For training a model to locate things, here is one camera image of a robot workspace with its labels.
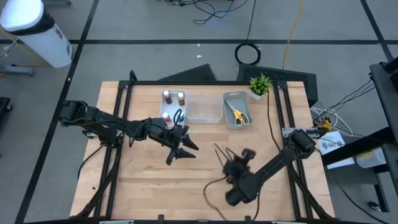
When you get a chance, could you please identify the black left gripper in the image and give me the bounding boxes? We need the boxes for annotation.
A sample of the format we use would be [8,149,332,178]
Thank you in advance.
[146,117,200,166]

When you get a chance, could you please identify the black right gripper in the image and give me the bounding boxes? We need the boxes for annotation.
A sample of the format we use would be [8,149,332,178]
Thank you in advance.
[222,148,257,185]

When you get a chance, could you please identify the orange-bristle paintbrush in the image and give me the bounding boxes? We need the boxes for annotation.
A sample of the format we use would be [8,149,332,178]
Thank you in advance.
[214,142,230,162]

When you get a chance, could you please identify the plain black-handled paintbrush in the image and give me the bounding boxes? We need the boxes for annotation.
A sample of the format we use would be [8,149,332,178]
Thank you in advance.
[215,149,225,168]

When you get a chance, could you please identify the yellow-handled scissors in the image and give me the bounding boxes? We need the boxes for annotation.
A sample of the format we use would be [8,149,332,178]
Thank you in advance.
[226,99,250,126]

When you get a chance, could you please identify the grey plastic bin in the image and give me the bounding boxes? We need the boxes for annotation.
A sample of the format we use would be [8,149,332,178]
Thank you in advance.
[223,90,254,130]

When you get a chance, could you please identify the white plastic bin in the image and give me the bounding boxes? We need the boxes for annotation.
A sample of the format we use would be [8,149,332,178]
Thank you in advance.
[159,88,188,129]

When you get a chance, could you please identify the clear plastic bin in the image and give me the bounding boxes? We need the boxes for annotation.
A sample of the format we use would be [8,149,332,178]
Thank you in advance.
[185,93,224,125]

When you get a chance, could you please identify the small green potted plant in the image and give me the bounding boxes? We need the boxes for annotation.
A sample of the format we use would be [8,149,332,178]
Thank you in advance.
[248,74,274,101]

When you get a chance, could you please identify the black slanted panel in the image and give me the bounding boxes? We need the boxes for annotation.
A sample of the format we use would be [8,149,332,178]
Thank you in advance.
[157,63,219,83]

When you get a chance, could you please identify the white label sheet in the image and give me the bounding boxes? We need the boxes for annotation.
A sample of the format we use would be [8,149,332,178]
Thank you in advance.
[317,130,346,156]

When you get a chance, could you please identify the white paper sheet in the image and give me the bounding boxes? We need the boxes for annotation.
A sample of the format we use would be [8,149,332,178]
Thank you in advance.
[326,157,356,170]

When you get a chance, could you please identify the translucent plastic container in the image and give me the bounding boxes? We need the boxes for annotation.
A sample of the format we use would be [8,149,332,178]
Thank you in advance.
[356,147,387,169]

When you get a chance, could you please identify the black equipment cart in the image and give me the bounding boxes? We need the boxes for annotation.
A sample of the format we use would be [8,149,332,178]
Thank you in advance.
[322,55,398,215]

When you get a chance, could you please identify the white trash can black liner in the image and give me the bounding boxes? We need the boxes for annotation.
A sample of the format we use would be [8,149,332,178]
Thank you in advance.
[0,0,74,68]

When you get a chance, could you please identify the grey stand base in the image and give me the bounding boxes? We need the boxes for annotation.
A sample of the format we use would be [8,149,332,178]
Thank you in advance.
[0,63,35,78]

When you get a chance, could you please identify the black caster foot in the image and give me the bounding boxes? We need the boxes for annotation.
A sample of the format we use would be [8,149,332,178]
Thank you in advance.
[0,96,14,113]

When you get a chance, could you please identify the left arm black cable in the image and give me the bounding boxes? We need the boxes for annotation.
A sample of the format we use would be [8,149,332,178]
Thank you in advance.
[172,108,185,127]

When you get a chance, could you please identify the black table frame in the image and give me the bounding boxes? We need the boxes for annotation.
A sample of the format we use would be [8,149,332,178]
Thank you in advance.
[71,70,336,220]

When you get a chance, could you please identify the white cable bundle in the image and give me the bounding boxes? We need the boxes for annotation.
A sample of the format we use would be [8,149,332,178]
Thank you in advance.
[310,105,355,138]

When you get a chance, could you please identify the black cable with coil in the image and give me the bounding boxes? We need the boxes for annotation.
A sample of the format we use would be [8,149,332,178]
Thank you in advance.
[234,0,262,66]

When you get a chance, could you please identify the long yellow cable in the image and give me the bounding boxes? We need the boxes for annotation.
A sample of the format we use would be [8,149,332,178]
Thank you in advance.
[282,0,307,70]

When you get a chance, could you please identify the tangled black floor cables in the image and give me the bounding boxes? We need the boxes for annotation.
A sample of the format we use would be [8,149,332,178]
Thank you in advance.
[157,0,249,25]

